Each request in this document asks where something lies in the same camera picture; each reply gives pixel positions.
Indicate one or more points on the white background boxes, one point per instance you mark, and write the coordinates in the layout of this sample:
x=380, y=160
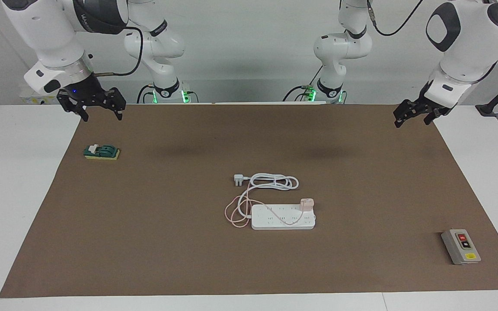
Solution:
x=37, y=99

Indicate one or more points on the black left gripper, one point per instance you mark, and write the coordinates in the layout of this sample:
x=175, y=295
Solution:
x=428, y=103

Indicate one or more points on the green knife switch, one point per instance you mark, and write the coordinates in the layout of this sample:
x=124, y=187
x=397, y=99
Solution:
x=102, y=152

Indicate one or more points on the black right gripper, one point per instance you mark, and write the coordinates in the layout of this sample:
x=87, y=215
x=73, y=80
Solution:
x=90, y=95

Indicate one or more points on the pink charger block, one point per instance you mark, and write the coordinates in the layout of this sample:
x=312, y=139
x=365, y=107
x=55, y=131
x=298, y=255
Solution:
x=307, y=204

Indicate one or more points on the grey on-off switch box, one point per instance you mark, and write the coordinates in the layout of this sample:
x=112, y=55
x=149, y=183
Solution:
x=461, y=247

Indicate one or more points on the white power strip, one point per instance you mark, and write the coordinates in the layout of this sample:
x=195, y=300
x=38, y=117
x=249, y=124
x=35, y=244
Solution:
x=275, y=219

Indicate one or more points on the brown table mat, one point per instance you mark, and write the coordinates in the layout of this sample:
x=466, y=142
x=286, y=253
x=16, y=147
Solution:
x=249, y=268

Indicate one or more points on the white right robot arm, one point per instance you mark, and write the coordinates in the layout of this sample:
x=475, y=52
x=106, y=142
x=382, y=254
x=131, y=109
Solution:
x=46, y=30

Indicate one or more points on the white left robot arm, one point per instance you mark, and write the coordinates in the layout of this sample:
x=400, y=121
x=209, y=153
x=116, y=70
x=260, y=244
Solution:
x=465, y=43

